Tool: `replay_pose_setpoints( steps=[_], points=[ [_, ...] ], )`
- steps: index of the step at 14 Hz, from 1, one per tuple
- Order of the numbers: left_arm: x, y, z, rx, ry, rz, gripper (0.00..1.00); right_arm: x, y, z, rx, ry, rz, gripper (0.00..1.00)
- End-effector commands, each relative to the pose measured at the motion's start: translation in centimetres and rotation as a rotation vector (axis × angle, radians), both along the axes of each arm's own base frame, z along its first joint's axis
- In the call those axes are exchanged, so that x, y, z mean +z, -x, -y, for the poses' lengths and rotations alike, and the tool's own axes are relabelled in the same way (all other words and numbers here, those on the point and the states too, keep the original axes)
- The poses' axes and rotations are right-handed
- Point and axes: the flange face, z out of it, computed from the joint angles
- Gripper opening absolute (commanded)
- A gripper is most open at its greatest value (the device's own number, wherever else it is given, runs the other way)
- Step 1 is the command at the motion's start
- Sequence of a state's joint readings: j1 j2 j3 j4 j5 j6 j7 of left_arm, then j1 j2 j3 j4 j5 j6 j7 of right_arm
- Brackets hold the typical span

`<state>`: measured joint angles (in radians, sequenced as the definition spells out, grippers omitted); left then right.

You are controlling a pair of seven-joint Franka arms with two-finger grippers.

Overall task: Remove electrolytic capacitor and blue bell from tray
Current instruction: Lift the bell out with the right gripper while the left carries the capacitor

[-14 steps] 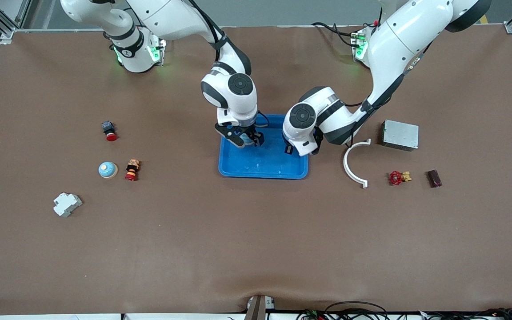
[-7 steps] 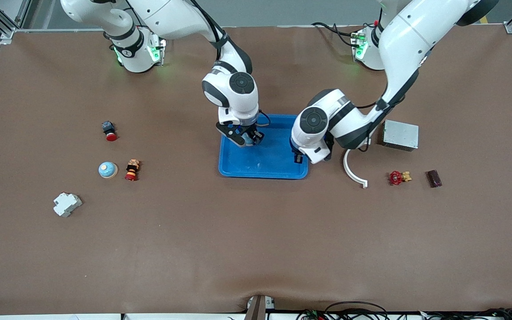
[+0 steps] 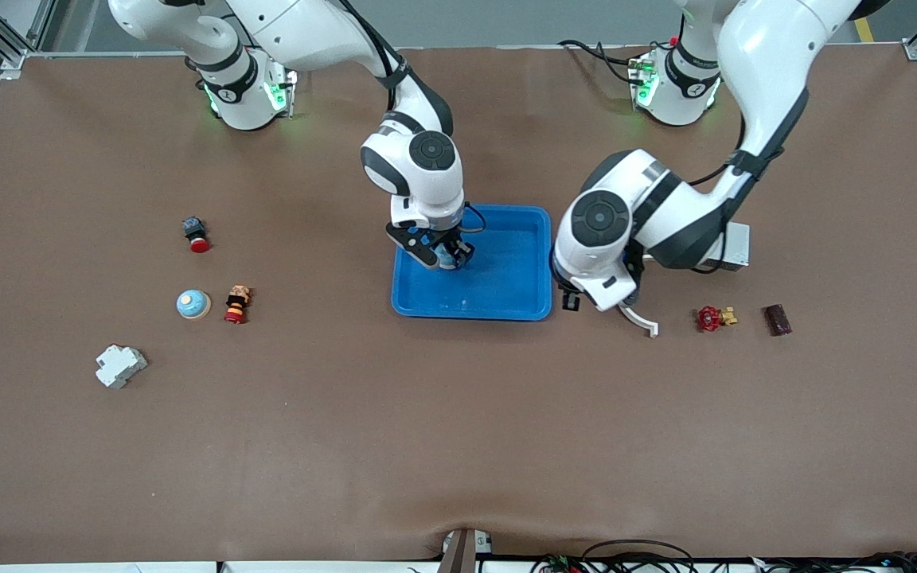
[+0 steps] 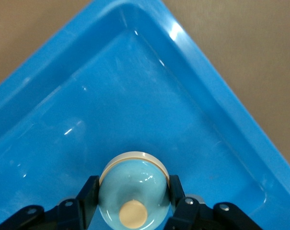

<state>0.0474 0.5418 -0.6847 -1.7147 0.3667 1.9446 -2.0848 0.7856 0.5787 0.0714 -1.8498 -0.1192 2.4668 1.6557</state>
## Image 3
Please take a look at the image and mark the blue plastic tray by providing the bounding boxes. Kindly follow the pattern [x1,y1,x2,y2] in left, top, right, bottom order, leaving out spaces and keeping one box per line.
[391,203,553,322]

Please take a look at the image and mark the brass valve red handwheel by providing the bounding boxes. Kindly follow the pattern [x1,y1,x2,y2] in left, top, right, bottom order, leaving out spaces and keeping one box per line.
[696,305,739,333]

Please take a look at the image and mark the silver metal power supply box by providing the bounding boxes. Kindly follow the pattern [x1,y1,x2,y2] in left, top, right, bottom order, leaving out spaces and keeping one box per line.
[709,221,751,273]

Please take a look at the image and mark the orange black red push button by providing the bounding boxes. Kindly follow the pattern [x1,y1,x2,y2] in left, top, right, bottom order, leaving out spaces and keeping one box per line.
[224,285,253,325]

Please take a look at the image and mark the grey table edge clamp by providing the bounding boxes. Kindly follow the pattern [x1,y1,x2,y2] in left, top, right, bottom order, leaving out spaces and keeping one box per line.
[436,528,493,573]

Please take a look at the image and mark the white circuit breaker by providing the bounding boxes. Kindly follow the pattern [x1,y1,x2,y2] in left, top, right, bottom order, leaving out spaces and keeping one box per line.
[96,344,148,389]

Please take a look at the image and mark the white curved plastic bracket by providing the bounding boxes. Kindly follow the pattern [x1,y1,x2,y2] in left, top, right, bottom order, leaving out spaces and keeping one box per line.
[620,305,660,339]

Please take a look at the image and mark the black cable at arm base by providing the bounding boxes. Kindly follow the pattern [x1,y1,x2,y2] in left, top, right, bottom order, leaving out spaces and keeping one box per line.
[558,38,646,87]

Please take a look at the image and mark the black switch red mushroom button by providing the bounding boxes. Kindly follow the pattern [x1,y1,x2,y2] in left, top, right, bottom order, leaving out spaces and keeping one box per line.
[182,216,211,254]

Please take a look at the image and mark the black looped cable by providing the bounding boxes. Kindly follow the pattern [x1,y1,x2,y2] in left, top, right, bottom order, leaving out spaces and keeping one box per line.
[582,539,697,573]

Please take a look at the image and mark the red green wire bundle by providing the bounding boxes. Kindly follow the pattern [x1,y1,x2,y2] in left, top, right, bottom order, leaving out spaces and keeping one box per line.
[530,553,587,573]

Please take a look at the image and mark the black cable tangle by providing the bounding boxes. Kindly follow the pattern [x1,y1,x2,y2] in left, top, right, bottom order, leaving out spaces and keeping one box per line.
[753,551,917,573]

